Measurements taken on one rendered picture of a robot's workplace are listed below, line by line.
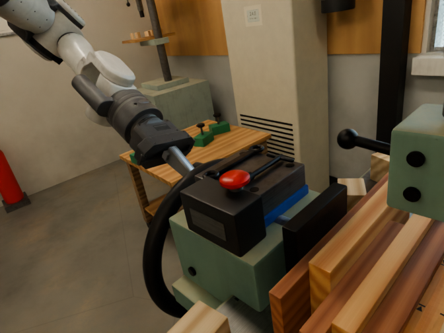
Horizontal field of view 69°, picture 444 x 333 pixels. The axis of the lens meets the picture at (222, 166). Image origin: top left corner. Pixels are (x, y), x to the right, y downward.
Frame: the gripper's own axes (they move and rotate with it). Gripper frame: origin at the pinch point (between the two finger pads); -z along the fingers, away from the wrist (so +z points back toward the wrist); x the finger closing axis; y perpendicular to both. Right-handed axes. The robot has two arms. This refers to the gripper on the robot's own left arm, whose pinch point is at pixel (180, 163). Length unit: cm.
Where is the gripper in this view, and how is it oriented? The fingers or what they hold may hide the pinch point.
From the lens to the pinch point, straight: 58.6
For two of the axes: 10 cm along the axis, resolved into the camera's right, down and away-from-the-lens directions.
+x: -6.4, 2.2, -7.4
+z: -6.7, -6.3, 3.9
